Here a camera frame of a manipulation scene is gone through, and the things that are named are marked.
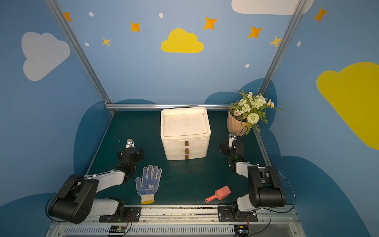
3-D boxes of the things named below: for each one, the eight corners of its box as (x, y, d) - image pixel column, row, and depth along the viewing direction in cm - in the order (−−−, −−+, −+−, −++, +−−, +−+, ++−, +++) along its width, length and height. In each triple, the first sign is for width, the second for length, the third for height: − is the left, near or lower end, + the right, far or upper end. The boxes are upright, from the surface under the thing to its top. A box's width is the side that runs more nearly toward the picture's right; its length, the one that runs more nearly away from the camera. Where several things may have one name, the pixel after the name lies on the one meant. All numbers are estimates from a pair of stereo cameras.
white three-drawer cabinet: (164, 161, 97) (156, 137, 75) (167, 133, 112) (162, 107, 90) (205, 161, 98) (210, 138, 76) (203, 134, 112) (207, 107, 90)
